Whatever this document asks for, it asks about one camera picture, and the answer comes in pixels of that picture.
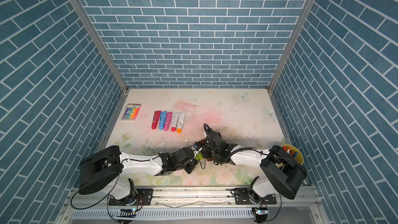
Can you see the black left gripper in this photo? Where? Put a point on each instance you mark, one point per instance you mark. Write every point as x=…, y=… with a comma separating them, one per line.
x=193, y=164

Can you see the green toothpaste tube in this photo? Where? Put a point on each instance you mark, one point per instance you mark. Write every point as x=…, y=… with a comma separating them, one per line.
x=199, y=156

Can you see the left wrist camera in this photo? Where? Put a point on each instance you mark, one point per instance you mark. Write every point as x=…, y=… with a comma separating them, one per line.
x=197, y=146

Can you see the yellow cup of markers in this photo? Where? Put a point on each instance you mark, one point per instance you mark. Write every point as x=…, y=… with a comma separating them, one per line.
x=294, y=153

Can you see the white pink-capped toothpaste tube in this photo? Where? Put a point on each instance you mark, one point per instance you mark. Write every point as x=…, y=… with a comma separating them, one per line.
x=174, y=121

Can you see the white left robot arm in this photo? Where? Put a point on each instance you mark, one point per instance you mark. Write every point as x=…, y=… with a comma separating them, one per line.
x=104, y=170

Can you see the aluminium corner post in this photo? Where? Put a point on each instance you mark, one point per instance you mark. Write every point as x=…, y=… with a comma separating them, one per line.
x=292, y=40
x=87, y=23

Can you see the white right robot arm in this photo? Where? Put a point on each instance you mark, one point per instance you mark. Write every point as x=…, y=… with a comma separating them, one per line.
x=279, y=172

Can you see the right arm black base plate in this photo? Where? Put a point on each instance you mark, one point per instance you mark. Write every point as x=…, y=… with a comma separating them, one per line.
x=244, y=196

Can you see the white orange-capped toothpaste tube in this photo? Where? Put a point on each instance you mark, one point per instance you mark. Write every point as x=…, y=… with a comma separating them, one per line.
x=180, y=121

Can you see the rainbow highlighter pen pack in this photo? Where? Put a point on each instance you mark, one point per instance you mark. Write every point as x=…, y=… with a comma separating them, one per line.
x=131, y=112

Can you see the blue toothpaste tube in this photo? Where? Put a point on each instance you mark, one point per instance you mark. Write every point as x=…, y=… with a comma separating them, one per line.
x=162, y=120

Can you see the red toothpaste tube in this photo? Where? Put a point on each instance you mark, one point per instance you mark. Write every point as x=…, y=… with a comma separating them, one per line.
x=155, y=119

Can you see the magenta toothpaste tube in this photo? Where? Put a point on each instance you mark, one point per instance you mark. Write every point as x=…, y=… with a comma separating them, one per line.
x=168, y=120

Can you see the aluminium right corner post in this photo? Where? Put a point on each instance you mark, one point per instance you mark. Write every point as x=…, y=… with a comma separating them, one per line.
x=292, y=40

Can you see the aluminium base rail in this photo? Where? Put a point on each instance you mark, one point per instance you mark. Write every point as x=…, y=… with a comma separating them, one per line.
x=194, y=205

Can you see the aluminium left corner post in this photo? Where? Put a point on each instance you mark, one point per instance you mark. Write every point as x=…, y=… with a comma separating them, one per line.
x=87, y=23

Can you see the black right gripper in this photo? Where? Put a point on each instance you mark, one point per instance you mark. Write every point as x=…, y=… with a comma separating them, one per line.
x=204, y=149

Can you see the brown wiping cloth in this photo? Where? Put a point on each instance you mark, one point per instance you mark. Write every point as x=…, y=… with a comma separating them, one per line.
x=206, y=150

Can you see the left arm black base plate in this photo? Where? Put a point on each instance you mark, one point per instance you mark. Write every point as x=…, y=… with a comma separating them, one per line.
x=141, y=197

